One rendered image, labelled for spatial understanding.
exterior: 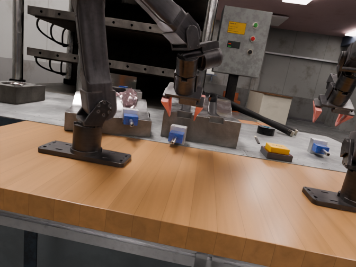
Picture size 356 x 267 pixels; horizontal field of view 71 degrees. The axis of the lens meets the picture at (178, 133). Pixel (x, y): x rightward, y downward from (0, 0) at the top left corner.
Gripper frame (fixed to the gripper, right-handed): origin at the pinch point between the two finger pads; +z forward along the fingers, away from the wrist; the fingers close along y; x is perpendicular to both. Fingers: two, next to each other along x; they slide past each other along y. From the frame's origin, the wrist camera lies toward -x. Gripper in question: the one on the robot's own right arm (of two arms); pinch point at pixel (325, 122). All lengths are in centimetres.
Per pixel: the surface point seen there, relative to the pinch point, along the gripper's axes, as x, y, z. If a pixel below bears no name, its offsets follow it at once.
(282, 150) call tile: 21.8, 16.7, -1.6
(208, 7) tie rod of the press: -72, 57, -15
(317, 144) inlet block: 7.3, 1.8, 5.5
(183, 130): 26, 48, -6
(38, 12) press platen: -57, 161, -6
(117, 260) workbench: 51, 65, 43
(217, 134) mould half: 19.7, 37.5, -1.1
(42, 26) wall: -235, 322, 80
